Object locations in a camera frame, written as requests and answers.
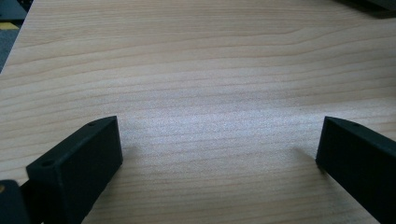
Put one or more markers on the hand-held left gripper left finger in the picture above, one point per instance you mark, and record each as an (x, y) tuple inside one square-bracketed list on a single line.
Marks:
[(77, 165)]

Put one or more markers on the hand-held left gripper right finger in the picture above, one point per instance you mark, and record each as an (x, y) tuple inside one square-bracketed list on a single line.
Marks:
[(361, 161)]

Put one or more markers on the grey metal tray box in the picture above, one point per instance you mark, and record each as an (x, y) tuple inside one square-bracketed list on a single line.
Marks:
[(384, 3)]

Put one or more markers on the black hazard striped stand base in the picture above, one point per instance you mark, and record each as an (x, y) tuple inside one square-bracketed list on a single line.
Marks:
[(11, 11)]

